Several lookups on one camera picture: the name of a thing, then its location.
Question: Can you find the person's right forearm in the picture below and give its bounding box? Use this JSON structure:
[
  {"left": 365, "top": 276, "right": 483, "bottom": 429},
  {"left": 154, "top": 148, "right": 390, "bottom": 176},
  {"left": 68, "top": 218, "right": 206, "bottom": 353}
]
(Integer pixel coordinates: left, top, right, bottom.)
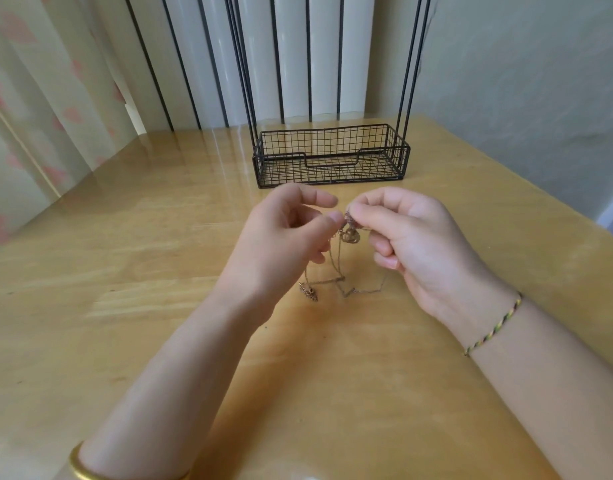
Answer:
[{"left": 466, "top": 297, "right": 613, "bottom": 480}]

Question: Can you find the chain necklace with pendant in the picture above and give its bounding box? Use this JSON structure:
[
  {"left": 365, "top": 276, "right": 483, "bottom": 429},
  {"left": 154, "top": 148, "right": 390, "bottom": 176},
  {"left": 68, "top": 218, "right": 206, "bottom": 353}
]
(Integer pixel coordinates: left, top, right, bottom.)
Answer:
[{"left": 297, "top": 213, "right": 388, "bottom": 304}]

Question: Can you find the person's left hand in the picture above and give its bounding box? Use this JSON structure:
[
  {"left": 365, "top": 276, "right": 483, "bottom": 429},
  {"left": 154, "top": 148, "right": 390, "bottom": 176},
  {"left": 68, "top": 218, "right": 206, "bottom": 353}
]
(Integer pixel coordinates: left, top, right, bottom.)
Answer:
[{"left": 209, "top": 181, "right": 346, "bottom": 328}]

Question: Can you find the white black-striped curtain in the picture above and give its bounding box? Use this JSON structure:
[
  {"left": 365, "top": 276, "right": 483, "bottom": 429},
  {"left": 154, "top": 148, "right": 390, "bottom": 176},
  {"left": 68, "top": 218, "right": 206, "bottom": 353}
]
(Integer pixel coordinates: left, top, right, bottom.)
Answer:
[{"left": 91, "top": 0, "right": 378, "bottom": 134}]

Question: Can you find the person's left forearm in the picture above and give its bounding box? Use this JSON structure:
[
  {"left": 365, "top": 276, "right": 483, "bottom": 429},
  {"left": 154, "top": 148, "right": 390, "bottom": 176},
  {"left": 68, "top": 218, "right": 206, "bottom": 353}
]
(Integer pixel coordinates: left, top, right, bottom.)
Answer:
[{"left": 55, "top": 293, "right": 260, "bottom": 480}]

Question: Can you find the black wire jewelry rack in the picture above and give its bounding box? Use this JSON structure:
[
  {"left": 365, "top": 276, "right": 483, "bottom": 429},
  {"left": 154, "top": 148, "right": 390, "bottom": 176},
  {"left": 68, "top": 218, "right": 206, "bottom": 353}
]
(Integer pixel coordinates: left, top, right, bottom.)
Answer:
[{"left": 223, "top": 0, "right": 442, "bottom": 190}]

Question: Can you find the pink floral curtain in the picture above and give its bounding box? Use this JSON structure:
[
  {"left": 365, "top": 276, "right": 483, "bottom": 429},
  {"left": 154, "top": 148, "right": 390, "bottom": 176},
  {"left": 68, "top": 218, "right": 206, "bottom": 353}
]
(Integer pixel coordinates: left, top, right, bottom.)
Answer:
[{"left": 0, "top": 0, "right": 140, "bottom": 249}]

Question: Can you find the gold bangle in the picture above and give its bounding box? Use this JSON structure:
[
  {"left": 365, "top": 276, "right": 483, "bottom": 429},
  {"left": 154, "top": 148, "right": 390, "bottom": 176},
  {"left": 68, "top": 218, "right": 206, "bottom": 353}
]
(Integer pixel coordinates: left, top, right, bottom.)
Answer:
[{"left": 67, "top": 441, "right": 193, "bottom": 480}]

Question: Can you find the braided cord bracelet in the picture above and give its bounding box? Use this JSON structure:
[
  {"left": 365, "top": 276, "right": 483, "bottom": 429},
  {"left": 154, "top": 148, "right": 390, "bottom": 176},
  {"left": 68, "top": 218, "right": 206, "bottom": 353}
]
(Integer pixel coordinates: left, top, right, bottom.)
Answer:
[{"left": 462, "top": 291, "right": 526, "bottom": 359}]

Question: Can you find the person's right hand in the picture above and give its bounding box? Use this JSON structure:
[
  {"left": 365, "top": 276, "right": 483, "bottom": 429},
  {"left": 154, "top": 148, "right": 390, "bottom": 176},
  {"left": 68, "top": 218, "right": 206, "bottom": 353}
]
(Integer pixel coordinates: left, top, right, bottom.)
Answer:
[{"left": 345, "top": 185, "right": 520, "bottom": 348}]

